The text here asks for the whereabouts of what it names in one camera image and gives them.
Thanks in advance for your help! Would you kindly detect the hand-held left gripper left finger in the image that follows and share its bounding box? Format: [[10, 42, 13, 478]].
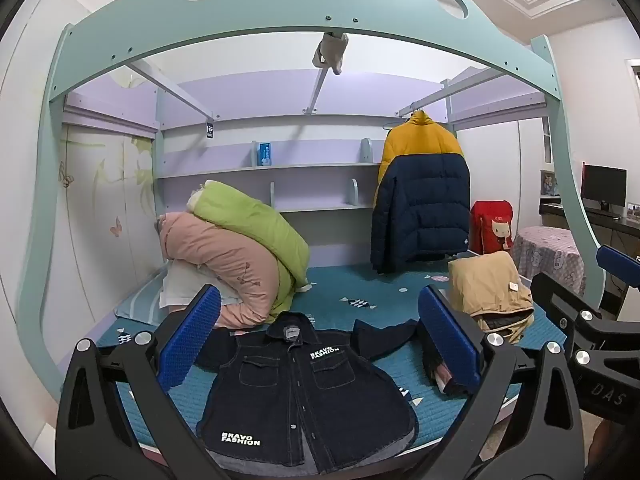
[[55, 284, 236, 480]]

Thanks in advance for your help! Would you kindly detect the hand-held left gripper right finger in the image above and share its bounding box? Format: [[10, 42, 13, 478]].
[[410, 285, 586, 480]]

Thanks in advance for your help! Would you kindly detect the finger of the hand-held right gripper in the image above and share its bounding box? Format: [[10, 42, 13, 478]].
[[596, 244, 640, 286], [530, 272, 603, 356]]

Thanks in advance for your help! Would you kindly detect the dark denim jacket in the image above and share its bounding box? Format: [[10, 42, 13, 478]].
[[192, 311, 421, 463]]

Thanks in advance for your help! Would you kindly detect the black garment with pink lining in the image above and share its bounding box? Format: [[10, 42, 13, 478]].
[[419, 332, 473, 397]]

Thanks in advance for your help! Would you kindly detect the pink patterned tablecloth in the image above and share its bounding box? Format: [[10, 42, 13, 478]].
[[511, 226, 587, 301]]

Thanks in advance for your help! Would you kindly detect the white cabinet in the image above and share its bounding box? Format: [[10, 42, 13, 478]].
[[611, 280, 640, 321]]

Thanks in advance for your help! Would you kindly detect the white pillow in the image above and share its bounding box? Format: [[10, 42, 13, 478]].
[[159, 259, 241, 313]]

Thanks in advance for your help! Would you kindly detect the light blue striped pillow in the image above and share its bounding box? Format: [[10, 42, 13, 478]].
[[114, 272, 171, 328]]

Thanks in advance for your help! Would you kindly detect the beige folded jacket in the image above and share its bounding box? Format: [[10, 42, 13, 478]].
[[447, 251, 536, 346]]

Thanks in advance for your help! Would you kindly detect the dark desk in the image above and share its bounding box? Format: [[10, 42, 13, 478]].
[[540, 202, 640, 261]]

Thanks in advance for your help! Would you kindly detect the black computer monitor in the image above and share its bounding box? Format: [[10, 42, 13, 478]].
[[581, 162, 628, 211]]

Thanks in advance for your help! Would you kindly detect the red cartoon cushion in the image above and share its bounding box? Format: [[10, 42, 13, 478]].
[[469, 200, 516, 257]]

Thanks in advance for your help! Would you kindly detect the pink quilt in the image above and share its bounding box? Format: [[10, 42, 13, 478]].
[[159, 211, 281, 331]]

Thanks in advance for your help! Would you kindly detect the blue quilted bed cover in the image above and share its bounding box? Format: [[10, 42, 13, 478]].
[[95, 262, 566, 461]]

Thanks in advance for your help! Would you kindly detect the green quilt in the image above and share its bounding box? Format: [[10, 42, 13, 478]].
[[192, 180, 311, 323]]

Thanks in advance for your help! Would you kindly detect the white wardrobe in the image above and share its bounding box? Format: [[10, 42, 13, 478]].
[[456, 119, 548, 241]]

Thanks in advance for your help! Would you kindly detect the yellow navy puffer jacket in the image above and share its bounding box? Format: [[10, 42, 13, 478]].
[[370, 110, 472, 275]]

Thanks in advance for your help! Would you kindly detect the beige hanging cloth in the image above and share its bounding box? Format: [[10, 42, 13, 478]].
[[312, 31, 348, 75]]

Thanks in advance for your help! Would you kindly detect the lavender wall shelf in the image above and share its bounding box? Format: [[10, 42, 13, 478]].
[[155, 137, 386, 216]]

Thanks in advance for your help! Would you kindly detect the mint green bunk bed frame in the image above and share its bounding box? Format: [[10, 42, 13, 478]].
[[15, 0, 613, 401]]

